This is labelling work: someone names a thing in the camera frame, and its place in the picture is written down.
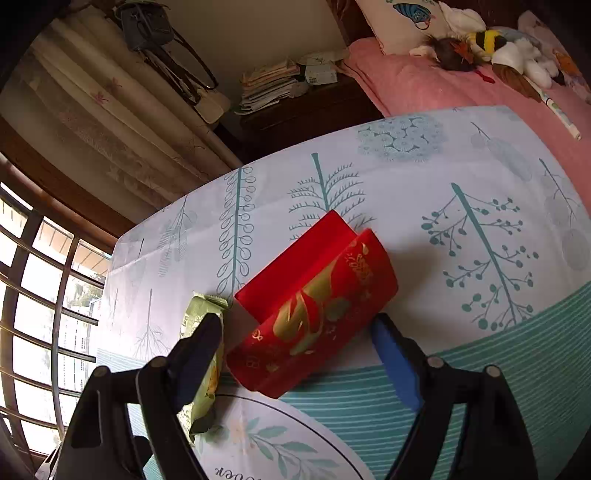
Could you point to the dark wooden nightstand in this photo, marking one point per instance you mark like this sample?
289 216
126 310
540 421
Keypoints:
314 120

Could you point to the white plush toy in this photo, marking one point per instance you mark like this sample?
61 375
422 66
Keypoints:
526 62
461 17

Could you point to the white marker pen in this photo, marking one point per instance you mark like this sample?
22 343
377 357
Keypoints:
559 114

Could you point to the stack of books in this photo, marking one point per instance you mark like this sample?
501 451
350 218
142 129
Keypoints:
268 87

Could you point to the brown plush toy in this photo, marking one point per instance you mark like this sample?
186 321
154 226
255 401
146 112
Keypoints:
448 54

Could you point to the white embroidered pillow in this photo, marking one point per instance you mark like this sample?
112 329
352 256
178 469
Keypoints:
392 27

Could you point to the hanging dark bag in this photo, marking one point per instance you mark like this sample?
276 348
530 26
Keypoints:
138 27

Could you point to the leaf printed blue tablecloth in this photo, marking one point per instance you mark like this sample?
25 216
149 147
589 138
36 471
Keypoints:
415 194

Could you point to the brown window grille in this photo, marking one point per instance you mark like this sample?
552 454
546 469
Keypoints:
56 332

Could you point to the small white box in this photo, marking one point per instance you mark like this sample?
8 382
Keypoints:
321 74

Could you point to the red gold printed box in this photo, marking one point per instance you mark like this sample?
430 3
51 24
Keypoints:
314 295

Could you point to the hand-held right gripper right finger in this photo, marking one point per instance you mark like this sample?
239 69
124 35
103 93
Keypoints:
397 364

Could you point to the wooden window frame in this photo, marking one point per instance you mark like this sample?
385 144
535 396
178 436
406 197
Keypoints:
55 194

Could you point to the brown feather toy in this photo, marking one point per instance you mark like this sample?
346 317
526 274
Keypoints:
515 79

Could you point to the green snack packet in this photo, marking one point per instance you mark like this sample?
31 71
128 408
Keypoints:
199 308

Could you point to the beige floral curtain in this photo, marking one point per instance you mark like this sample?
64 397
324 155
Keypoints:
115 129

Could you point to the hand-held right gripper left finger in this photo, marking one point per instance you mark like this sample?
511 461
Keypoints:
198 364

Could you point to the pink blanket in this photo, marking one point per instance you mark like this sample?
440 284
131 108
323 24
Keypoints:
415 83

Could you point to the yellow black bee plush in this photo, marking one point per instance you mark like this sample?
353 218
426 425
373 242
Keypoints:
487 42

